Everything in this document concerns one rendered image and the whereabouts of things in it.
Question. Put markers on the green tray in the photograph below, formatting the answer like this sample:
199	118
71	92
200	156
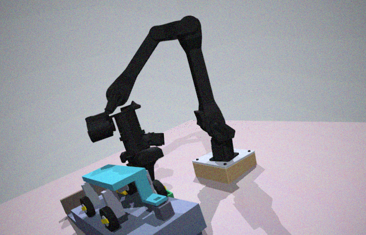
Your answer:
170	194

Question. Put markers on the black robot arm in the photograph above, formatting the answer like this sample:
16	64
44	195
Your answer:
209	116

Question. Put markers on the cyan wheeled trolley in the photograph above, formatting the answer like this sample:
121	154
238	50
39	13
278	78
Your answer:
121	178

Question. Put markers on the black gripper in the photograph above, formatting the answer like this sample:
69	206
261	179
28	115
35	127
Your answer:
136	154

